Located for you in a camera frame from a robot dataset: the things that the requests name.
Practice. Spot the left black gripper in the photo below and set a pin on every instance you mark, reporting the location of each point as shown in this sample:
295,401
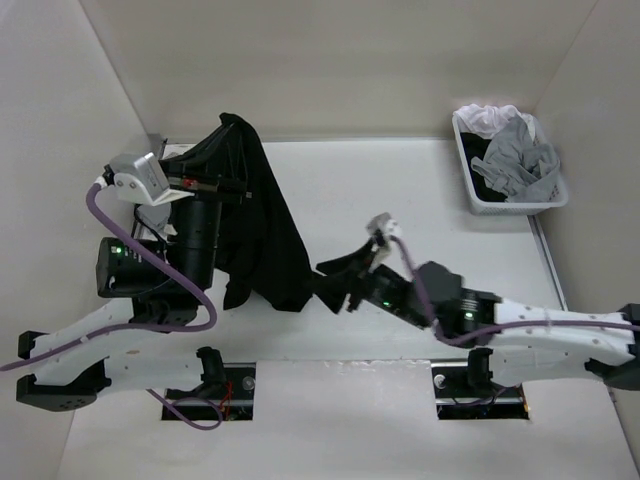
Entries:
205,190

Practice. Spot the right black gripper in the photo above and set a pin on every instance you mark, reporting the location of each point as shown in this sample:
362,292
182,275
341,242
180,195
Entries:
358,296

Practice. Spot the black tank top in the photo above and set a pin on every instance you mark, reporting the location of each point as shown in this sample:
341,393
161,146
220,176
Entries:
259,245

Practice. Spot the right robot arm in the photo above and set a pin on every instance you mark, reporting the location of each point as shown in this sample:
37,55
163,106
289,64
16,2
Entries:
508,343

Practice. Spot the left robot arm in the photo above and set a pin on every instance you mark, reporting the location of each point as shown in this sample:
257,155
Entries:
150,292

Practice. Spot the folded grey tank top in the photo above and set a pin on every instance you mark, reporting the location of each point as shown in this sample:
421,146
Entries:
154,217

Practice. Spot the black garment in basket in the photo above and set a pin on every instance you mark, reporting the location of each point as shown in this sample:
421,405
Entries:
476,146

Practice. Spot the grey garment in basket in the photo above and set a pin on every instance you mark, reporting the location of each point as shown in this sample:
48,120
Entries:
516,166

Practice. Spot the white laundry basket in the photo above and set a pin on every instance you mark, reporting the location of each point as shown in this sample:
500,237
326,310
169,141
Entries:
559,196

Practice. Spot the white garment in basket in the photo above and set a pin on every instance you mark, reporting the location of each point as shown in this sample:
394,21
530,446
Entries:
486,121

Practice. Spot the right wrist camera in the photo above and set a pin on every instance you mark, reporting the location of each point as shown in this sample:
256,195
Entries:
383,229

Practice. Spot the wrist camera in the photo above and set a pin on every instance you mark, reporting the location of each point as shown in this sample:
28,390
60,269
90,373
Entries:
383,229
139,179

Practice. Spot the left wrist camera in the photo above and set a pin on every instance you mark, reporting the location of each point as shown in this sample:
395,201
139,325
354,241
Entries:
139,179

